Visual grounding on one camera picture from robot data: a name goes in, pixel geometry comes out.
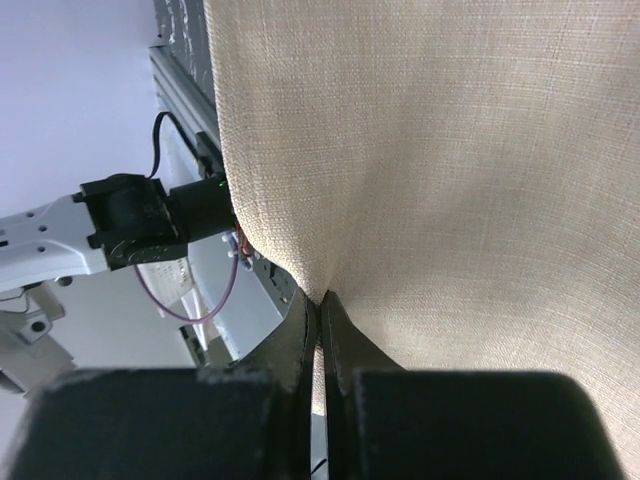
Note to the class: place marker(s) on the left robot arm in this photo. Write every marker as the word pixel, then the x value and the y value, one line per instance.
pixel 110 224

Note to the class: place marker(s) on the beige cloth napkin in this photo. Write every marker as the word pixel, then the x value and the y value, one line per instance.
pixel 463 174

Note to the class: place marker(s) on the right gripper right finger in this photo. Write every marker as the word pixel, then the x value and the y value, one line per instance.
pixel 387 422

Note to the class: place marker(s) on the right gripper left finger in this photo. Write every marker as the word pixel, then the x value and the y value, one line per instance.
pixel 250 419

